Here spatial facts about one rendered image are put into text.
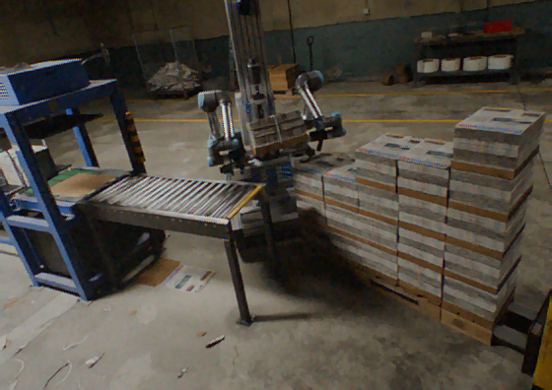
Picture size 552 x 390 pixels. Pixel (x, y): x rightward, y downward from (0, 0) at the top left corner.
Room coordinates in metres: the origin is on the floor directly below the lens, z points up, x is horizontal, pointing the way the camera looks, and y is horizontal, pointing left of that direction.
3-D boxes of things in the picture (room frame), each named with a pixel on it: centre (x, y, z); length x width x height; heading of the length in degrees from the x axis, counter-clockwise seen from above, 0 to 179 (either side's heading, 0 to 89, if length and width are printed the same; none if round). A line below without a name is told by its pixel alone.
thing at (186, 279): (2.58, 0.82, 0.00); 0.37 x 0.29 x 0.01; 61
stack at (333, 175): (2.33, -0.66, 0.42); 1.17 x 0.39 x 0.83; 41
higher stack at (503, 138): (1.78, -1.13, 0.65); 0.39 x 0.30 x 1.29; 131
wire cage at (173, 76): (10.39, 2.23, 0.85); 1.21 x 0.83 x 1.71; 61
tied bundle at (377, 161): (2.23, -0.75, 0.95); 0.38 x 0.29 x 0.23; 130
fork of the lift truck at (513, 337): (1.84, -0.93, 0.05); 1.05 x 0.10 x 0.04; 41
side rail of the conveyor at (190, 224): (2.34, 0.90, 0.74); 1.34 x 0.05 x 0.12; 61
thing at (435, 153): (2.00, -0.93, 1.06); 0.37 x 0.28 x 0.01; 132
